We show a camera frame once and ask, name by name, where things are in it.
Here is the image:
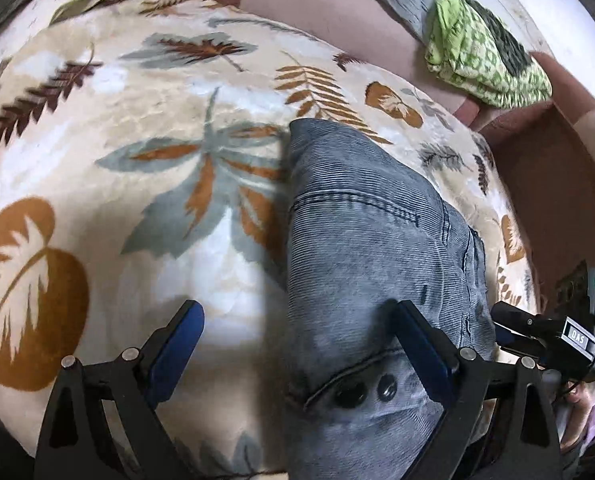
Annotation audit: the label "leaf-print beige blanket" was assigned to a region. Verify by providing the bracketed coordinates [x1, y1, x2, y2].
[0, 0, 539, 480]

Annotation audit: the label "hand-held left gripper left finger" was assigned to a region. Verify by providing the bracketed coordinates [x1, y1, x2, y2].
[34, 300, 206, 480]

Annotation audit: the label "blue denim jeans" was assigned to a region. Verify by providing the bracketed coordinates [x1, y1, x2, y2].
[282, 119, 498, 480]

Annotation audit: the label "yellow-green cloth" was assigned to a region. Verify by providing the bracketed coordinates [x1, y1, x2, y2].
[50, 0, 109, 23]

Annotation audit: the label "person's right hand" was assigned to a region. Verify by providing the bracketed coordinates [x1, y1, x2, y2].
[560, 381, 595, 413]

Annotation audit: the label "green patterned cloth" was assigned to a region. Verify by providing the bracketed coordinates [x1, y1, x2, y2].
[424, 0, 553, 108]

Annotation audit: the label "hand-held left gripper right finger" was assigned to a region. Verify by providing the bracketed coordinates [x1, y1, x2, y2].
[391, 300, 564, 480]

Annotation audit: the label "pink-brown mattress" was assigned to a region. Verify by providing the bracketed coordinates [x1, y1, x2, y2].
[212, 0, 595, 311]

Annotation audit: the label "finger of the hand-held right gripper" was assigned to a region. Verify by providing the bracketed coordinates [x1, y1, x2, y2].
[494, 325, 543, 361]
[490, 301, 543, 333]

